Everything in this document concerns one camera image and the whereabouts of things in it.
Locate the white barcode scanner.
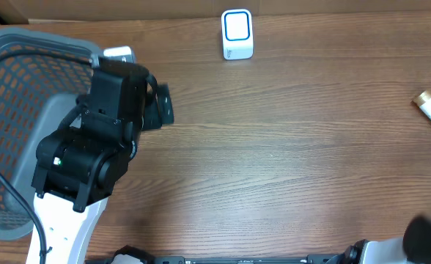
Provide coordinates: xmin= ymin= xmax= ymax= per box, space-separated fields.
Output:
xmin=221 ymin=9 xmax=254 ymax=60

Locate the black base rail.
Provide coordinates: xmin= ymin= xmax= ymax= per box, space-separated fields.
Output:
xmin=85 ymin=245 xmax=348 ymax=264

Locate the grey plastic basket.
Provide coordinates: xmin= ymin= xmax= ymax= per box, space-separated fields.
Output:
xmin=0 ymin=26 xmax=106 ymax=241

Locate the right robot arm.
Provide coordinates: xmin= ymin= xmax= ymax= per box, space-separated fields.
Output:
xmin=327 ymin=215 xmax=431 ymax=264

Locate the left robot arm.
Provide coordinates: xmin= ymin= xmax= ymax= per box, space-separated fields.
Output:
xmin=26 ymin=56 xmax=174 ymax=263

